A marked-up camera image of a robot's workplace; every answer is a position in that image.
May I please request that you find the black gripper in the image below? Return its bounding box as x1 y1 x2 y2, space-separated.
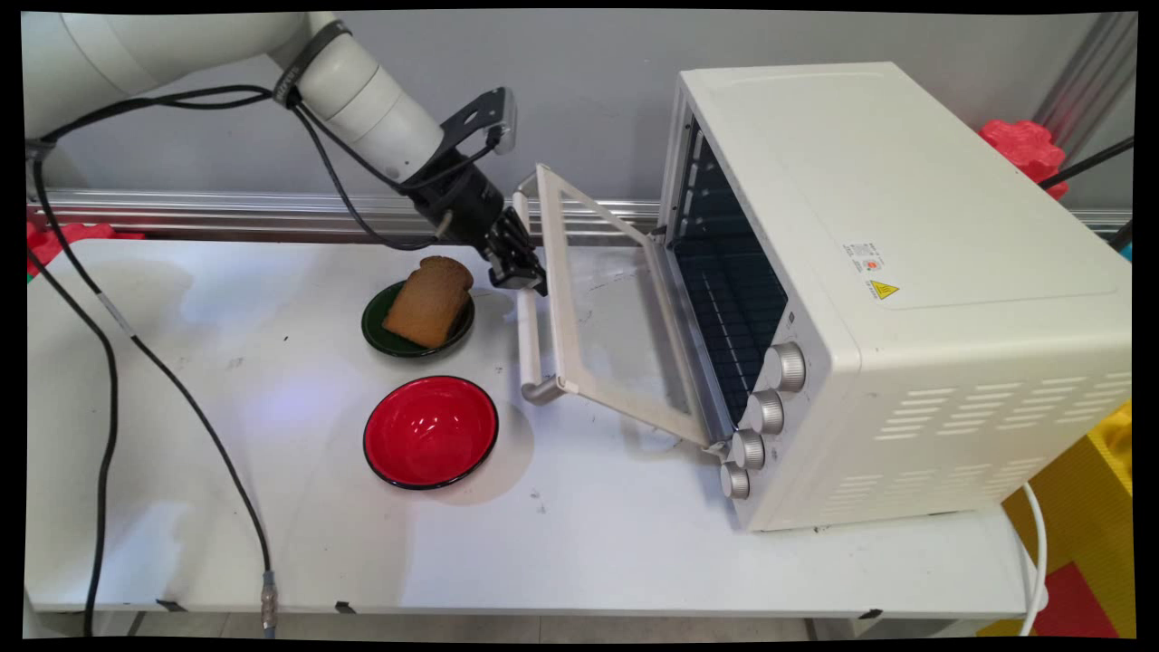
410 148 550 298

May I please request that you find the white oven door with handle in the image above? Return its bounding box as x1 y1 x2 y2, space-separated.
512 163 731 452

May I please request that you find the brown bread slice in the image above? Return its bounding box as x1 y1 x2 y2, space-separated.
381 255 474 350

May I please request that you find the dark green plate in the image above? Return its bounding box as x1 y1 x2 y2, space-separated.
360 279 476 359

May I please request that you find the red bowl black rim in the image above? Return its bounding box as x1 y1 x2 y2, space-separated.
362 375 500 491

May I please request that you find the white toaster oven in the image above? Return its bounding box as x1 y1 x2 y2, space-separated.
656 62 1133 532

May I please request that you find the red plastic knobbly object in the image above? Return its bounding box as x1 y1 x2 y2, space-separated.
27 220 148 278
978 120 1070 201

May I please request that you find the red foam mat piece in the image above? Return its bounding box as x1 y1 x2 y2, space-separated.
1030 561 1122 639

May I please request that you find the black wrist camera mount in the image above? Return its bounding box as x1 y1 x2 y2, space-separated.
440 87 518 157

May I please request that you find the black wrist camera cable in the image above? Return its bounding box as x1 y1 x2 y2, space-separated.
286 98 501 254

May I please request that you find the aluminium frame rail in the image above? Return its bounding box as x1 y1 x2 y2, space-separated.
27 187 1133 248

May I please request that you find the black cable with metal connector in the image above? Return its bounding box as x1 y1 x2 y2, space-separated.
25 84 279 638

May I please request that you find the thin black cable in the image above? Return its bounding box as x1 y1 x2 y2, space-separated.
25 246 121 638

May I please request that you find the thick black cable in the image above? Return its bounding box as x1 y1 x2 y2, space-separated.
1039 138 1135 191

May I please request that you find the white power cord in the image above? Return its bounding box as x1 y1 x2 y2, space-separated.
1018 484 1051 637

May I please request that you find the aluminium frame post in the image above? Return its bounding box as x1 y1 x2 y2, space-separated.
1032 13 1138 157

